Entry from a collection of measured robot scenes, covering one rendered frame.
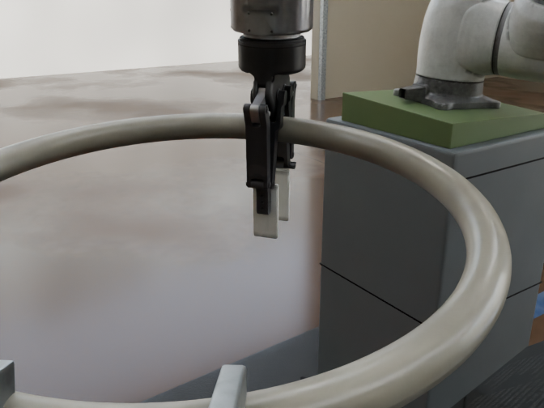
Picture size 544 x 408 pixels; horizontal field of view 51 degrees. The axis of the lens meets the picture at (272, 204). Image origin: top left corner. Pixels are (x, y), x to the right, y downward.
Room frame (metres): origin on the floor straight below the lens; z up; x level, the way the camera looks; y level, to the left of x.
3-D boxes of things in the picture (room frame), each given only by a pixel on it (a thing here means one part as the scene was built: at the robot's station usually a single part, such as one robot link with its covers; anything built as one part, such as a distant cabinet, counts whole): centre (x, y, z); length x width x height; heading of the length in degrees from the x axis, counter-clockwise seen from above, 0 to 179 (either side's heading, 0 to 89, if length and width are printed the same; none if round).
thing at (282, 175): (0.69, -0.01, 0.85); 0.03 x 0.01 x 0.07; 73
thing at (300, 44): (0.65, 0.00, 1.00); 0.08 x 0.07 x 0.09; 163
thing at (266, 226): (0.64, 0.01, 0.85); 0.03 x 0.01 x 0.07; 73
